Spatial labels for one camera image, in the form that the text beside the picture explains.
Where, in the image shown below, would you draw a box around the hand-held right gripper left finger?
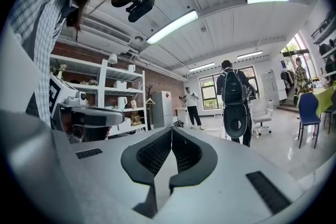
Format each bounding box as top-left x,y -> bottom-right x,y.
120,127 -> 173,219

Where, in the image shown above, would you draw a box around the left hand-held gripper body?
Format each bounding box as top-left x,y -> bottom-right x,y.
49,74 -> 125,144

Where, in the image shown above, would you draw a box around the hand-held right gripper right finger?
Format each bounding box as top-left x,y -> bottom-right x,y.
169,127 -> 218,195

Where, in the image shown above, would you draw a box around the white flower bouquet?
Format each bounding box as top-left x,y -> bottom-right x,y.
49,63 -> 68,80

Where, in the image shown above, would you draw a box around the white metal shelf rack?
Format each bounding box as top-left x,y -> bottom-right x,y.
49,54 -> 148,137

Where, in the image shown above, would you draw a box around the black oval seat shell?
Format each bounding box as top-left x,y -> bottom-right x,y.
223,103 -> 249,139

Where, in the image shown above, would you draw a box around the white refrigerator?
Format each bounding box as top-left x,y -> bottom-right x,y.
151,90 -> 174,130

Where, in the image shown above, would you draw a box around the dark wooden coat rack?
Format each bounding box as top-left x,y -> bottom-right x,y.
144,83 -> 156,131

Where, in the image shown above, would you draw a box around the person's plaid shirt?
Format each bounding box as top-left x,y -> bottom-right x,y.
7,0 -> 89,129

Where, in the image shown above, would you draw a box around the black framed window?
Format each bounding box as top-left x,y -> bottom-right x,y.
198,75 -> 224,111

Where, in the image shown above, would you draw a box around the white office chair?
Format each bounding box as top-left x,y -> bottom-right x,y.
250,99 -> 274,136

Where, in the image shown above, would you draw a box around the white ceiling air conditioner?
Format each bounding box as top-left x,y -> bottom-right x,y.
75,17 -> 132,54

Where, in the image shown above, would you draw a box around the black backpack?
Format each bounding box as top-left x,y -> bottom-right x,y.
221,69 -> 248,106

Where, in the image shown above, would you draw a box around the white locker cabinet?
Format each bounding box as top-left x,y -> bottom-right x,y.
260,71 -> 280,108

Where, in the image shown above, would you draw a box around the blue chair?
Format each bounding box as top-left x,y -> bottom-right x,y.
297,92 -> 322,150

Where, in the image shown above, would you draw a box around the clothes rack with garments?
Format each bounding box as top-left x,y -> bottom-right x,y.
280,69 -> 295,88

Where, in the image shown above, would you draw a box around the dark chair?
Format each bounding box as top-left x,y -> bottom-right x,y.
323,91 -> 336,135

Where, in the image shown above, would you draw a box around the table with green cloth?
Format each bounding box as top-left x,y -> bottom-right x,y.
296,86 -> 336,118

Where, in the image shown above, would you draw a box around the black head-worn camera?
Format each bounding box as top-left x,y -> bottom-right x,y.
125,0 -> 156,23

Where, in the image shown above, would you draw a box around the wall shelves with bags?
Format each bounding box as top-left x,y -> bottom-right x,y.
310,9 -> 336,79

